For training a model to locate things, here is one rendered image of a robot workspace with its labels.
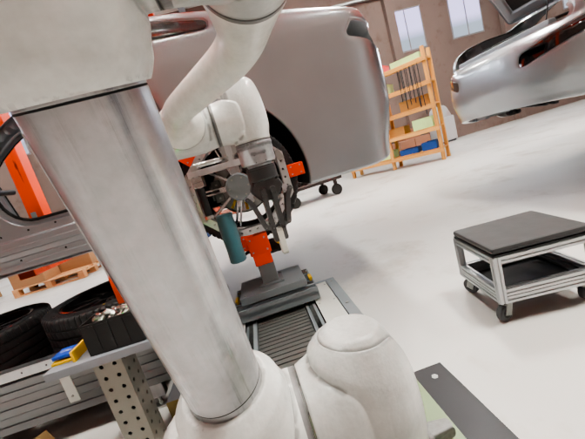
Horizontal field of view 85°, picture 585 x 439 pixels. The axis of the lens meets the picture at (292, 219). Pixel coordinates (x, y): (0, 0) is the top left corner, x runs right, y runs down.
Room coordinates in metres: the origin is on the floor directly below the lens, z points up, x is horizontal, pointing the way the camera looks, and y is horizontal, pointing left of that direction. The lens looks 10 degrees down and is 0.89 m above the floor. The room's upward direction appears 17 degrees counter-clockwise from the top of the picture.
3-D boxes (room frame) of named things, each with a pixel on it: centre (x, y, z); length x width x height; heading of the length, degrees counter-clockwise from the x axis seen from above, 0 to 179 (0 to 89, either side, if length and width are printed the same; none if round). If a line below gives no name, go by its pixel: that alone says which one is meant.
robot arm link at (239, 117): (0.81, 0.05, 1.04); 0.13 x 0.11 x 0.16; 97
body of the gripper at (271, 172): (0.82, 0.04, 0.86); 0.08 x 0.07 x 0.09; 101
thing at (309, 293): (1.92, 0.24, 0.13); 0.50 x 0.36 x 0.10; 95
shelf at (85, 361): (1.11, 0.75, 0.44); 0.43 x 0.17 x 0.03; 95
